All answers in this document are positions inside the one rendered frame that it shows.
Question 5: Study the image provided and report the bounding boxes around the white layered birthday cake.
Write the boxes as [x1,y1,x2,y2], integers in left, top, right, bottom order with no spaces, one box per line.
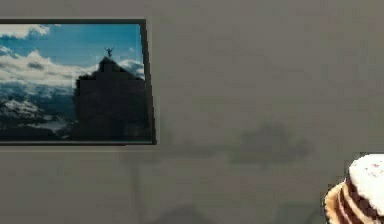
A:
[324,153,384,224]

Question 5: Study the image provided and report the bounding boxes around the framed mountain sky picture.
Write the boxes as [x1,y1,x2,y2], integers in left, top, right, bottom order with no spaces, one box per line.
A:
[0,18,158,146]

